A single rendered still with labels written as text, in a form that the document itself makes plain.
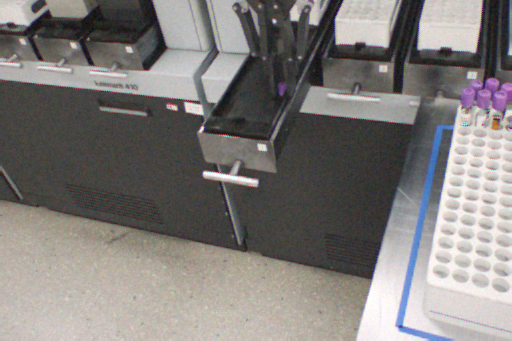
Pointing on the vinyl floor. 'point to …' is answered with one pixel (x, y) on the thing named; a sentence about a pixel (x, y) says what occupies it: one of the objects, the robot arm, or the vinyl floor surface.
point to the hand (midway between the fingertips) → (281, 74)
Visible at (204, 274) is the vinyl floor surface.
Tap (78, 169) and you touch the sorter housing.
